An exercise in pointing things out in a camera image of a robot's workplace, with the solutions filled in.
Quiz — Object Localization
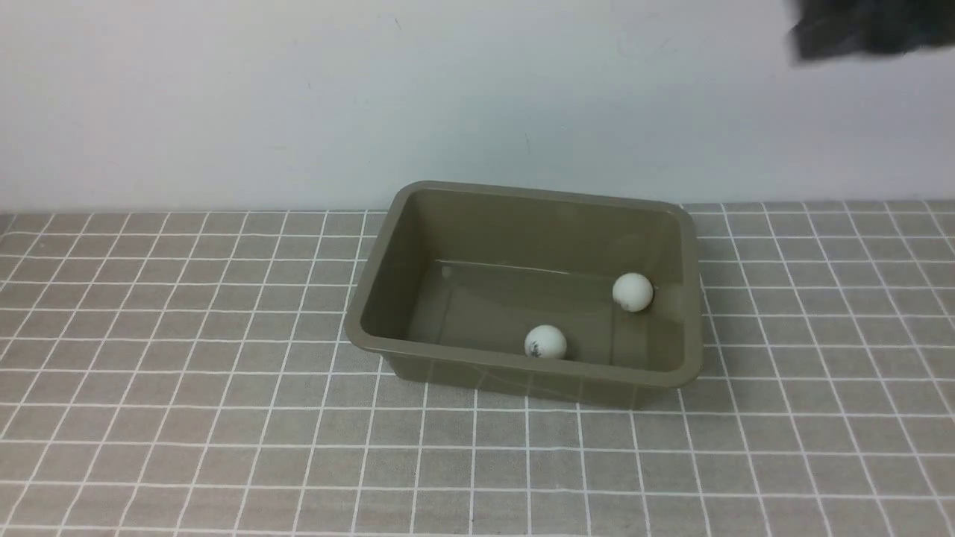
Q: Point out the black blurred gripper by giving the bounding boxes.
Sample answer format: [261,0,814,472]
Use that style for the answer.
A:
[789,1,954,63]

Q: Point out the plain white ping-pong ball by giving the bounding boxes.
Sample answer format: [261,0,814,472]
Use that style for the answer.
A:
[612,272,655,313]

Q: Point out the white ping-pong ball with logo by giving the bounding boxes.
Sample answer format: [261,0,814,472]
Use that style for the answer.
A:
[523,325,569,360]

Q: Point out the olive green plastic bin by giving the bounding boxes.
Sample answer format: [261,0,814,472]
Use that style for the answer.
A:
[345,181,704,410]

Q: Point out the grey checkered tablecloth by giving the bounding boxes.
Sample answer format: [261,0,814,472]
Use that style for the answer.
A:
[1,201,954,536]

